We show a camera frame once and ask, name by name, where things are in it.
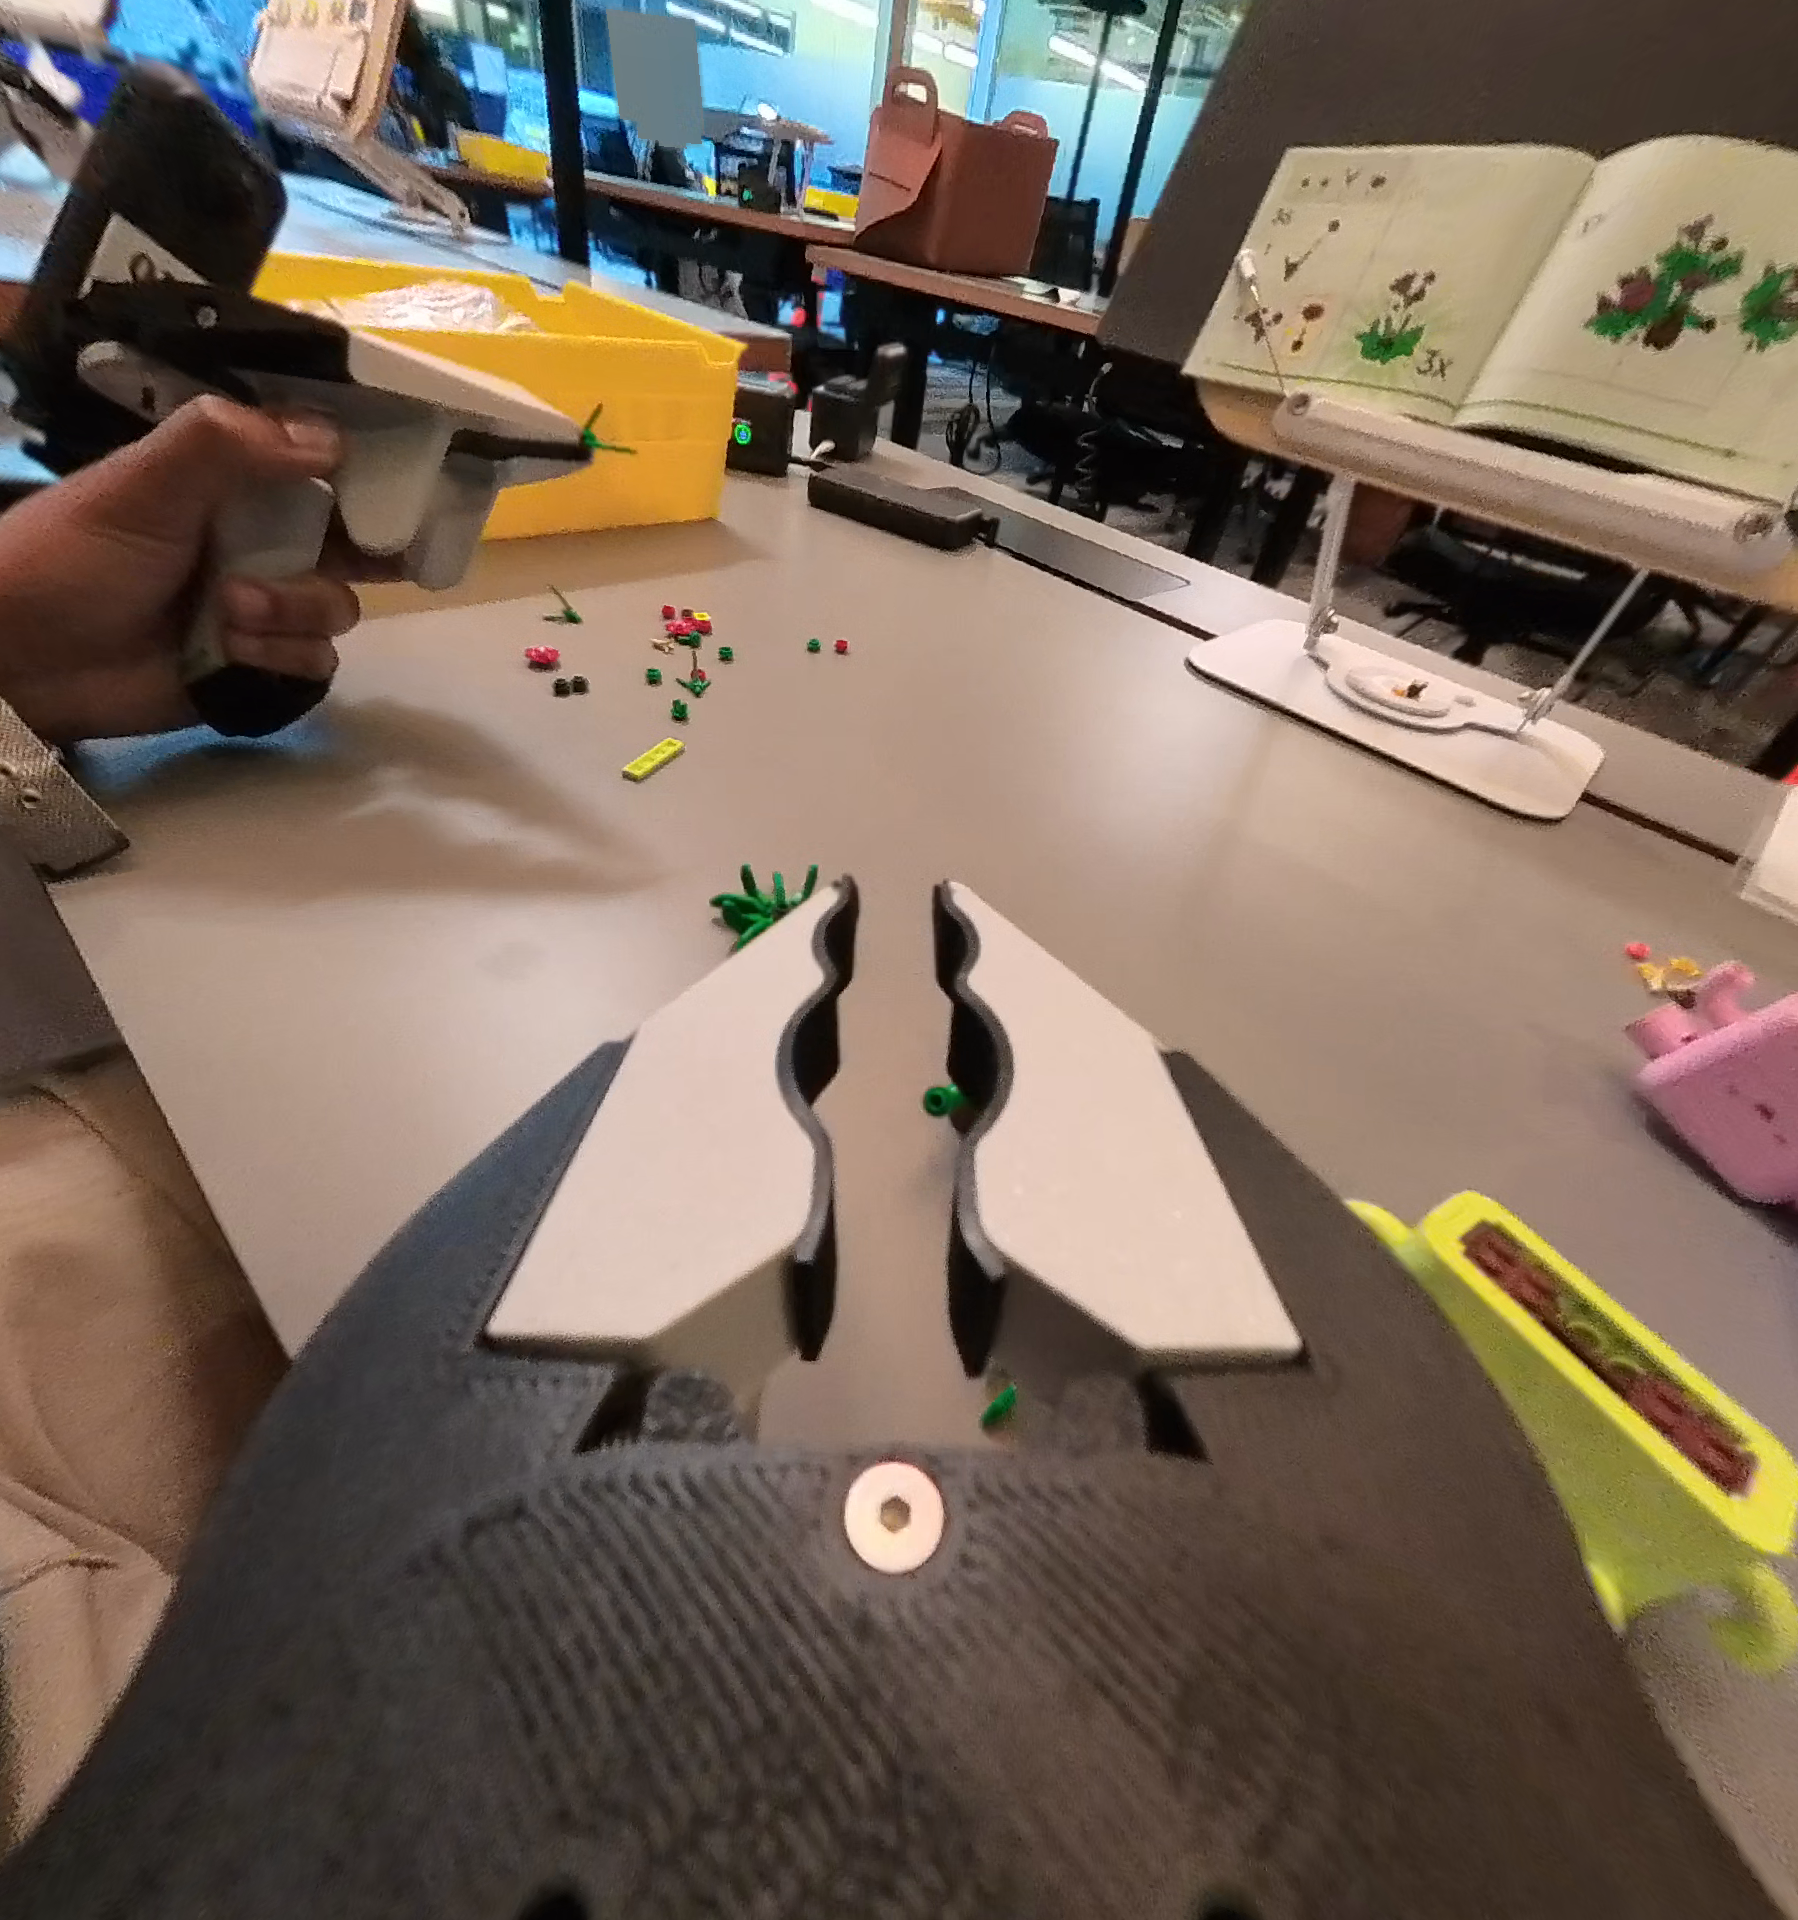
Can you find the black table cable hatch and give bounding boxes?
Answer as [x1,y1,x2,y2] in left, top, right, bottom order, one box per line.
[989,513,1194,605]

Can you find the white book stand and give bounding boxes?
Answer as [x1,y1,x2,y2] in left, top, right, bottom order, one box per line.
[1184,243,1797,821]

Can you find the crinkled clear plastic bag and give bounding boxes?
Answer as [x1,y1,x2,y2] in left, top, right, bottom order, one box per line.
[310,275,545,344]

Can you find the pink toy flower pot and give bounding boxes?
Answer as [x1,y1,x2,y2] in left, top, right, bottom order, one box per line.
[1627,959,1798,1243]

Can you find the open instruction booklet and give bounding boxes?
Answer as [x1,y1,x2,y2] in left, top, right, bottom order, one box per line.
[1181,134,1798,508]

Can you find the black charger green light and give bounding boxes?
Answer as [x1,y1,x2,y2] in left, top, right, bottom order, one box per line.
[729,373,800,479]

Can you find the black floor lamp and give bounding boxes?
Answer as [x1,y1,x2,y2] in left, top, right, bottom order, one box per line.
[537,0,591,269]

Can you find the scattered small toy pieces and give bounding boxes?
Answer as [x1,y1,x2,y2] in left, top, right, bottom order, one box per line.
[525,582,861,740]

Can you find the green toy leaf cluster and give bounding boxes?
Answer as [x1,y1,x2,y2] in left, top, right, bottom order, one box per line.
[708,859,825,950]

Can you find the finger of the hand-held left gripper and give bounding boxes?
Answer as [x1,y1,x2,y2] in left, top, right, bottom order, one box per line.
[416,432,595,589]
[297,330,587,552]

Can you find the black power adapter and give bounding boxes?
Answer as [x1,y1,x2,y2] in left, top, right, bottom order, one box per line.
[806,463,999,552]

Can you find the brown tote bag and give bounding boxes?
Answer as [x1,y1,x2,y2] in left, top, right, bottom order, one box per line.
[851,65,1063,282]

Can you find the person's beige trousers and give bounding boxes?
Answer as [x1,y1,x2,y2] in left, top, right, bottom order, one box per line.
[0,1033,294,1877]

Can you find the person's left hand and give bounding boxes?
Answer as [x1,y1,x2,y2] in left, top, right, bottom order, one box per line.
[0,396,364,744]

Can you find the lime toy flower pot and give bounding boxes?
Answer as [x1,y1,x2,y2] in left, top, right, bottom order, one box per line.
[1346,1188,1798,1677]

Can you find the black charging dock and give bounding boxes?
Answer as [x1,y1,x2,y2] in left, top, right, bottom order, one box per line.
[808,341,913,462]

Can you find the long wooden desk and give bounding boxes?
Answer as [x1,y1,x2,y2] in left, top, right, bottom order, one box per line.
[806,239,1126,339]

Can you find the person's left forearm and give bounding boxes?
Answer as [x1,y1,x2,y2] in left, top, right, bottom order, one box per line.
[0,621,133,882]

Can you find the dark desk divider panel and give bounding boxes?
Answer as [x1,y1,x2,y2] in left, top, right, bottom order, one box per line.
[1100,0,1798,369]

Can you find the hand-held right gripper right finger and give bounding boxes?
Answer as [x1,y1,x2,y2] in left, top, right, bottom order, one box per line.
[933,877,1311,1441]

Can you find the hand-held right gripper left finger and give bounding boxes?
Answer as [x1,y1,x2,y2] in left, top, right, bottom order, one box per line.
[482,873,861,1434]

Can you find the yellow plastic bin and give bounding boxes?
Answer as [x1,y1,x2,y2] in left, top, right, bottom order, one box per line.
[251,245,746,545]

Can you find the large instruction board on stand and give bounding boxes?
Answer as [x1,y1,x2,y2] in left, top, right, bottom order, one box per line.
[247,0,407,152]

